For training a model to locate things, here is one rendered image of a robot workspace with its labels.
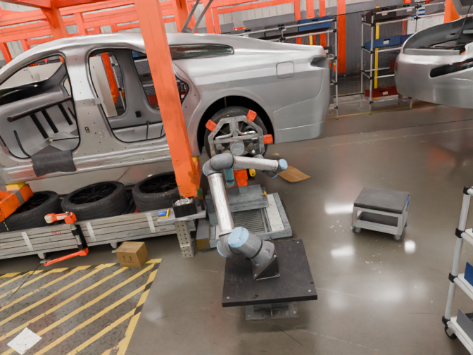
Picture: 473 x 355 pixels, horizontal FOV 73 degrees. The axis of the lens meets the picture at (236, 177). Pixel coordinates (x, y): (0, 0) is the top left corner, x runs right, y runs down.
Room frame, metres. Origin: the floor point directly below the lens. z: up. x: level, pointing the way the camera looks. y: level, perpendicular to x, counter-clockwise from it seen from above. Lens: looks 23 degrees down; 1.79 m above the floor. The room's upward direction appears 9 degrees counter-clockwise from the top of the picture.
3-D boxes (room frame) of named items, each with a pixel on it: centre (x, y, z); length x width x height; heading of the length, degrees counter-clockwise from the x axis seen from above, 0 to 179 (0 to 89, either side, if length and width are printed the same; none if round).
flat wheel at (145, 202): (3.20, 0.81, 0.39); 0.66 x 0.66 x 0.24
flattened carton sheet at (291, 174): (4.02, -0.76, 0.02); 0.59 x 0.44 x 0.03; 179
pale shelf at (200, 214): (2.54, 0.53, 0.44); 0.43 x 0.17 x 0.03; 89
